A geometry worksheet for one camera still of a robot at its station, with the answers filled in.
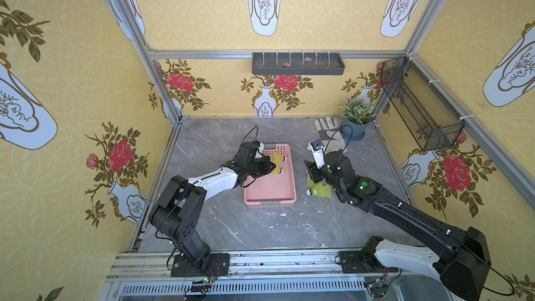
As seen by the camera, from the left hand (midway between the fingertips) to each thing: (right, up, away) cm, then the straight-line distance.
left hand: (279, 165), depth 89 cm
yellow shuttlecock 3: (+17, -10, 0) cm, 19 cm away
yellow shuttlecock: (0, +2, +10) cm, 11 cm away
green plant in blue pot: (+37, +22, +11) cm, 45 cm away
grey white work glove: (+28, +14, +24) cm, 39 cm away
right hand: (+11, +4, -11) cm, 16 cm away
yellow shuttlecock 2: (-1, -2, +1) cm, 2 cm away
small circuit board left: (-28, -39, -17) cm, 51 cm away
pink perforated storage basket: (-3, -12, +4) cm, 13 cm away
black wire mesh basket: (+60, +19, -6) cm, 63 cm away
